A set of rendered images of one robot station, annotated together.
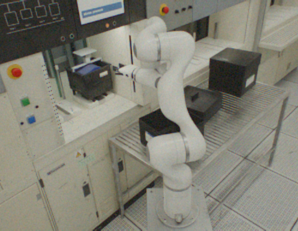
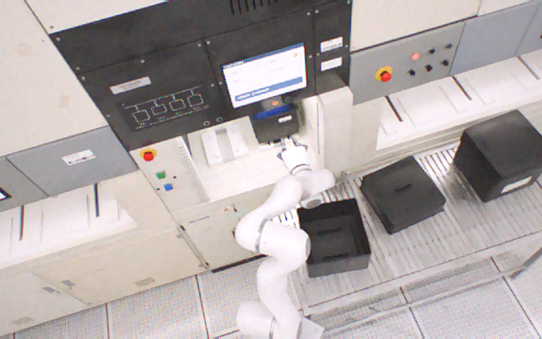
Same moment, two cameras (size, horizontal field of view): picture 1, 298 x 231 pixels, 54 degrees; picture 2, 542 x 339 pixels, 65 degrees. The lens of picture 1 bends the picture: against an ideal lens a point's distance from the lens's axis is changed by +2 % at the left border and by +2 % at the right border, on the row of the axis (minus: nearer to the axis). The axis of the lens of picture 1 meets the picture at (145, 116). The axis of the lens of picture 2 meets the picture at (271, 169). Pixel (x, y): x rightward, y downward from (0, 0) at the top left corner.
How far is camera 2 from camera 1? 112 cm
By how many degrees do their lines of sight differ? 35
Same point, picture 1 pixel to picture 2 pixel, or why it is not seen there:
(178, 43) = (279, 252)
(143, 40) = (242, 233)
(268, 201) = (468, 326)
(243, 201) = (435, 309)
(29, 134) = (167, 196)
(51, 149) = (194, 205)
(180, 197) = not seen: outside the picture
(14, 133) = (150, 196)
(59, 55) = not seen: hidden behind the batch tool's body
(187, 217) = not seen: outside the picture
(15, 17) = (146, 114)
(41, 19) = (178, 111)
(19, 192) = (158, 233)
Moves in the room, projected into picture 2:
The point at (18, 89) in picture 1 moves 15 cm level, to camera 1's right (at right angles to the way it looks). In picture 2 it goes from (153, 166) to (183, 179)
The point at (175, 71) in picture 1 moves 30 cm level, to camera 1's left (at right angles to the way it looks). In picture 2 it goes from (273, 273) to (191, 234)
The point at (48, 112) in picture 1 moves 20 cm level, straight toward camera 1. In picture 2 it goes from (188, 180) to (179, 221)
